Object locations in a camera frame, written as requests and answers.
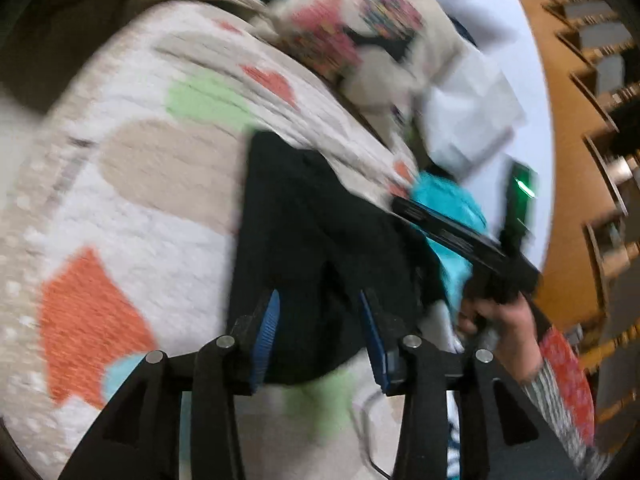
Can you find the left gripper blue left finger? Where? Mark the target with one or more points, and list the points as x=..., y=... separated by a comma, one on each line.
x=255, y=332

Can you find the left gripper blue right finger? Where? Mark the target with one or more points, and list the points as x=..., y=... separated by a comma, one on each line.
x=380, y=335

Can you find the black pants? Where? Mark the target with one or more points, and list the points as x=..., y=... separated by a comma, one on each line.
x=303, y=235

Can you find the patterned sleeve forearm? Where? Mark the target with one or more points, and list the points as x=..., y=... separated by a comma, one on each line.
x=561, y=394

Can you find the person's right hand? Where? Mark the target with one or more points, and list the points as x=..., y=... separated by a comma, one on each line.
x=517, y=347

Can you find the teal fluffy cloth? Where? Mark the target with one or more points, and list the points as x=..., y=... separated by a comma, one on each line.
x=455, y=207

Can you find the white pillow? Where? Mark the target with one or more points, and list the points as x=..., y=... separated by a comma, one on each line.
x=470, y=107

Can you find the patchwork heart quilt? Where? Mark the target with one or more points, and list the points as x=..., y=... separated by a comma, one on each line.
x=118, y=235

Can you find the floral print cushion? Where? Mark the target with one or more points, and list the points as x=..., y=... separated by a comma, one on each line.
x=377, y=53

